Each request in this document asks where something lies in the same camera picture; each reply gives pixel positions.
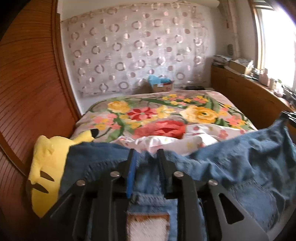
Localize circle patterned sheer curtain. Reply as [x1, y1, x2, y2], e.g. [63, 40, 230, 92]
[61, 1, 211, 97]

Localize yellow Pikachu plush toy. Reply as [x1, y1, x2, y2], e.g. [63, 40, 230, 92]
[26, 128, 99, 218]

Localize white strawberry print quilt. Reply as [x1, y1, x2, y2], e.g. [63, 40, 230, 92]
[113, 124, 248, 156]

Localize blue denim jeans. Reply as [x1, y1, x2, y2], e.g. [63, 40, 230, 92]
[59, 120, 295, 240]

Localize wooden side cabinet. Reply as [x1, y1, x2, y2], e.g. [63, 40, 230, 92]
[211, 65, 295, 129]

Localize pink bottle on cabinet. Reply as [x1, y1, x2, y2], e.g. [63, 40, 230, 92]
[259, 68, 270, 87]

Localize window with wooden frame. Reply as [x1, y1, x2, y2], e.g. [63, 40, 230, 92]
[249, 1, 295, 92]

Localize floral brown bedspread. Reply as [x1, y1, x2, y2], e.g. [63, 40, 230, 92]
[71, 90, 256, 142]

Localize wooden wardrobe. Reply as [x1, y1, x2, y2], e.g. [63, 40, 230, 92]
[1, 1, 79, 240]

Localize cardboard box on cabinet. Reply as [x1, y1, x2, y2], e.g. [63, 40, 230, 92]
[228, 58, 253, 75]

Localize cardboard box with blue cloth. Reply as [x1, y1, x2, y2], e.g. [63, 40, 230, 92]
[148, 75, 173, 92]

